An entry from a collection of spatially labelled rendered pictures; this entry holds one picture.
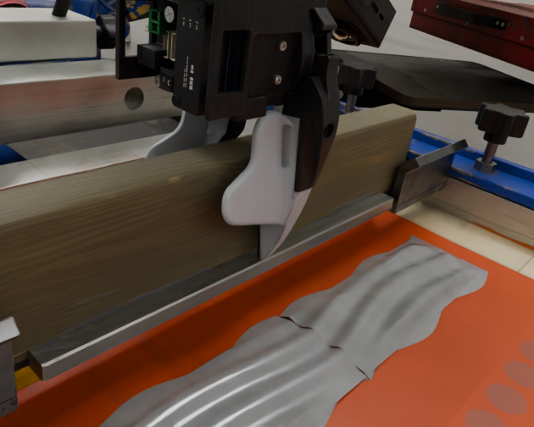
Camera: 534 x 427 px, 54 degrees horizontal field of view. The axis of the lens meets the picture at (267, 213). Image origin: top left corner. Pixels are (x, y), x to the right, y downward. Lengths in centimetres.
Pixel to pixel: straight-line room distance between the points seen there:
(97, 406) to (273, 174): 15
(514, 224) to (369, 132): 19
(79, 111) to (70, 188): 26
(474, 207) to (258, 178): 30
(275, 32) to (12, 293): 16
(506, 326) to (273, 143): 22
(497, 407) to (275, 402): 13
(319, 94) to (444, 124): 220
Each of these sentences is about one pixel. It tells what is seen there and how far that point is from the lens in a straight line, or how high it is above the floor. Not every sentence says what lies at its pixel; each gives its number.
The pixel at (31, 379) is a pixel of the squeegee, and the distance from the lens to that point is 29.
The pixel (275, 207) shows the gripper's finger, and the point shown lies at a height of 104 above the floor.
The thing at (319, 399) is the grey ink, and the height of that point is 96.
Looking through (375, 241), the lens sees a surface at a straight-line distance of 45.
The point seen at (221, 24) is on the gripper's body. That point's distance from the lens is 22.
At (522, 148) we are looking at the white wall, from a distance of 236.
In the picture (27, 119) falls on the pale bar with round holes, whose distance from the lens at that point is 48.
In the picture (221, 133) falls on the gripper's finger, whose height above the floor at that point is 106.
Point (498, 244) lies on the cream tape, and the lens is 51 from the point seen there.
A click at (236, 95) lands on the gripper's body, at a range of 24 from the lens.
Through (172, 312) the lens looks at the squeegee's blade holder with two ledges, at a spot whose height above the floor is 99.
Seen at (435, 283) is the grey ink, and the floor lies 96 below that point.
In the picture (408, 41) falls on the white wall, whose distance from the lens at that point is 251.
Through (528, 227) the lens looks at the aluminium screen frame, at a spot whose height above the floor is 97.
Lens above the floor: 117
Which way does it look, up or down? 27 degrees down
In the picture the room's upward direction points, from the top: 9 degrees clockwise
